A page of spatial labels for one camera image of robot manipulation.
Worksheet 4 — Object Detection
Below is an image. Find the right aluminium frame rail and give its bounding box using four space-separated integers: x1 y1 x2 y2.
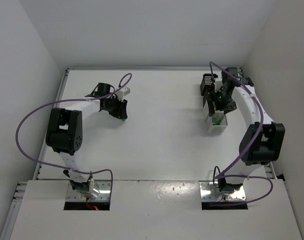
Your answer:
238 66 277 180

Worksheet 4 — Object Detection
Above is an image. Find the left aluminium frame rail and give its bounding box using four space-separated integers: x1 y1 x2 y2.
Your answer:
0 68 70 240

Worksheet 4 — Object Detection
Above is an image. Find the metal base plate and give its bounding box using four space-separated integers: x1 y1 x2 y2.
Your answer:
199 181 246 203
66 180 111 203

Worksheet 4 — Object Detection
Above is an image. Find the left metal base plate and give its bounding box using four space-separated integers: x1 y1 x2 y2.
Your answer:
66 180 111 203

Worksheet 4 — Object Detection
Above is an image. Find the purple cable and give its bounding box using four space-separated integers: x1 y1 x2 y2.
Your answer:
15 72 113 201
208 61 273 206

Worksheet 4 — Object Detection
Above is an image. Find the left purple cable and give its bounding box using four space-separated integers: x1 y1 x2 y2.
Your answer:
15 72 113 201

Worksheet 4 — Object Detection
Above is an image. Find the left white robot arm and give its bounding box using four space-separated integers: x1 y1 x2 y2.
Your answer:
46 82 130 200

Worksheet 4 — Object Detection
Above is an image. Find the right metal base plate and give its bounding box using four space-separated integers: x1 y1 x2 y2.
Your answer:
199 181 246 203

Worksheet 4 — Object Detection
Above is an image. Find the near white mesh container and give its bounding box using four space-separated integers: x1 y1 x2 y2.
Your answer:
205 113 228 135

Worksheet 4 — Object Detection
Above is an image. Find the white mesh container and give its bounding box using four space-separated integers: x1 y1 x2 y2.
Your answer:
202 102 209 120
205 113 228 135

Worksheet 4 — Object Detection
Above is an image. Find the far black mesh container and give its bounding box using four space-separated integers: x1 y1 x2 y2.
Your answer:
200 73 217 96

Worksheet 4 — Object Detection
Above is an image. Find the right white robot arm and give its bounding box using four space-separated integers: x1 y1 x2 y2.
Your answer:
201 67 285 192

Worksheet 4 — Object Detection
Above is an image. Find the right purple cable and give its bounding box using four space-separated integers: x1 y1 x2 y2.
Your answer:
208 61 273 206

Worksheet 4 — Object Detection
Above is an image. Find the aluminium frame rail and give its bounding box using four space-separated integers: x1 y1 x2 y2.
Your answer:
0 68 70 240
238 66 277 180

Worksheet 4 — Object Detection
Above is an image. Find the black mesh container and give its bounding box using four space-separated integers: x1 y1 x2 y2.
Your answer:
200 73 217 96
201 86 212 106

